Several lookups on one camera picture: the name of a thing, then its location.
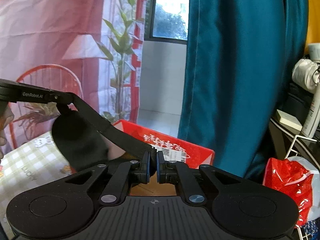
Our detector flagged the black strap bag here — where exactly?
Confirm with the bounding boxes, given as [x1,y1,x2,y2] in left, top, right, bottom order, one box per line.
[50,92,157,172]

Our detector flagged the printed room scene backdrop cloth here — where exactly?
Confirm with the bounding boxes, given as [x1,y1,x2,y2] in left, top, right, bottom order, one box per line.
[0,0,151,156]

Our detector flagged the red strawberry cardboard box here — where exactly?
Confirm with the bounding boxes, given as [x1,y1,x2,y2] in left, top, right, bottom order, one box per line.
[112,119,216,197]

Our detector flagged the checkered bunny tablecloth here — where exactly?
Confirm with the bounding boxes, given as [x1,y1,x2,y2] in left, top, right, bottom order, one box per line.
[0,132,71,239]

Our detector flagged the red plastic bag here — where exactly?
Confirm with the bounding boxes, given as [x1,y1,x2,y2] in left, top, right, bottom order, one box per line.
[263,156,317,227]

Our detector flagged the black desk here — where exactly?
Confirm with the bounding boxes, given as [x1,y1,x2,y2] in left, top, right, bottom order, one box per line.
[269,117,319,170]

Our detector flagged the small white box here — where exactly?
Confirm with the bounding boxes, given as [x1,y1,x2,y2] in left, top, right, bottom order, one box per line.
[276,110,303,131]

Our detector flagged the black suitcase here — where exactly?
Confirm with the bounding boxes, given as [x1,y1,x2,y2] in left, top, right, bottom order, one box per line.
[282,82,313,124]

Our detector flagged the dark framed window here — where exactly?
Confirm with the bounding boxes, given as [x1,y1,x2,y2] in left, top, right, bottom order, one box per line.
[144,0,189,44]

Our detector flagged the white spray bottle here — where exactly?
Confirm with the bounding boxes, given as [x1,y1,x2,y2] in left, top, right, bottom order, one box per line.
[301,83,320,138]

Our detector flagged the teal curtain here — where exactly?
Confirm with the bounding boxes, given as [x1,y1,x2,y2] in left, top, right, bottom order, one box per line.
[178,0,308,177]

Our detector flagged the white paper roll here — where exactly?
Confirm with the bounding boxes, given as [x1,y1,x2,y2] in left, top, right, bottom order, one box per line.
[308,43,320,63]

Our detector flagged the yellow curtain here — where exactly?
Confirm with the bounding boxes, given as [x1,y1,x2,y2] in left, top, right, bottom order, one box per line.
[304,0,320,54]

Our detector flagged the white wire rack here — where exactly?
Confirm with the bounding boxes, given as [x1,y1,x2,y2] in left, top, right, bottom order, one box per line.
[285,134,320,240]

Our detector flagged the white drawstring bag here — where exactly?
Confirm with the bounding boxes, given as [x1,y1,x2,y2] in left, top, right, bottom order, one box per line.
[292,59,319,94]

